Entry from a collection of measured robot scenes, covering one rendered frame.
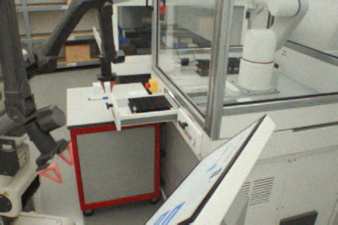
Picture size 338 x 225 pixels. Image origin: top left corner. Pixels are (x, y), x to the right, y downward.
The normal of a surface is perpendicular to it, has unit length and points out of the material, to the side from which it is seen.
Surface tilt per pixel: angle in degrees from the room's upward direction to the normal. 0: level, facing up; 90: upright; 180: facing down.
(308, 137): 90
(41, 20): 90
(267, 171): 90
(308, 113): 90
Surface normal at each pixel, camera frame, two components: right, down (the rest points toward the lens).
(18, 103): -0.08, 0.42
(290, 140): 0.30, 0.41
